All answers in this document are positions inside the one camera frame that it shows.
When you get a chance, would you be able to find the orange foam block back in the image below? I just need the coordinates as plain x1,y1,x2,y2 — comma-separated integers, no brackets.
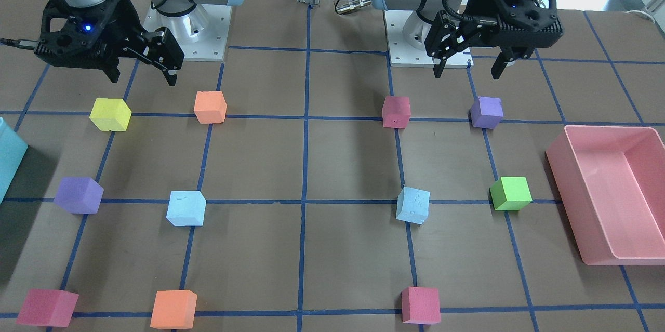
193,91,227,124

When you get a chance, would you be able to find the pink foam block back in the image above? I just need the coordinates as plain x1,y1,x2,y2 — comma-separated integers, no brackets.
382,96,411,129

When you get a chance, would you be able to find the orange foam block front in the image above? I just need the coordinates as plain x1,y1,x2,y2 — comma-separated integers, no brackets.
150,290,197,330

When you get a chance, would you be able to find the green foam block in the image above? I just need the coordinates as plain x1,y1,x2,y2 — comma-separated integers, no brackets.
489,176,534,211

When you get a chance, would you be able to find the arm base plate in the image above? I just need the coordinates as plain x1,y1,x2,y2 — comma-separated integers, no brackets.
143,4,234,62
384,10,435,68

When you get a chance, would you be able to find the cyan plastic bin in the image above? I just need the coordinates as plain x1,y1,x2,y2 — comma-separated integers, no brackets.
1,117,28,201

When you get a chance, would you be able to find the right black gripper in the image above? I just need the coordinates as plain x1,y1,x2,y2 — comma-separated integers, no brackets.
35,0,184,87

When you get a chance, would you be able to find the pink foam block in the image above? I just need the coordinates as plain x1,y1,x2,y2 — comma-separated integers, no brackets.
401,286,442,325
382,96,411,129

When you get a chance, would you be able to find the silver connector plug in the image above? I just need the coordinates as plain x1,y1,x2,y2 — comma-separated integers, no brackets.
335,0,372,15

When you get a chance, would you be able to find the orange foam block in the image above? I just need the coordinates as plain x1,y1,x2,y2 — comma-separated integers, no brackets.
150,290,197,330
193,91,227,124

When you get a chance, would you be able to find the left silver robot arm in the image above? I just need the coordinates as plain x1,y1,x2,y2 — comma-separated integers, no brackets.
371,0,564,79

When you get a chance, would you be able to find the pink foam block front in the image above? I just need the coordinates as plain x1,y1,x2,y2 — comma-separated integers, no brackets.
401,286,442,325

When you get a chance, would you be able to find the yellow foam block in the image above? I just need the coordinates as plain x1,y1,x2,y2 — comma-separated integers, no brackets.
89,98,131,131

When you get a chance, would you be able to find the light blue foam block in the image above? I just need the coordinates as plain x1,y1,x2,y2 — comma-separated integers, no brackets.
166,190,207,227
396,186,430,225

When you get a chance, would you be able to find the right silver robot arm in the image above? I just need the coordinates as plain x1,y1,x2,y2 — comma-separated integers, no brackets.
15,0,243,86

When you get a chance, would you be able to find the pink foam block front corner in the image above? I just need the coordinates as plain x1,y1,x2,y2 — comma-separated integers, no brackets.
15,289,79,327

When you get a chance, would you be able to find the purple foam block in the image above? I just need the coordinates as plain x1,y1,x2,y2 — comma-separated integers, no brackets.
470,96,504,130
53,177,104,214

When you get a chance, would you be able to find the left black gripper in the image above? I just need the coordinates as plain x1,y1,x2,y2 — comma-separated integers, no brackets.
425,0,564,79

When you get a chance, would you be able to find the pink plastic bin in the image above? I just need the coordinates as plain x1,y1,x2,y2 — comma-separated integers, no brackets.
546,125,664,265

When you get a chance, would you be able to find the purple foam block back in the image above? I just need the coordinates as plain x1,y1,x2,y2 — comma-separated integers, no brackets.
470,96,504,130

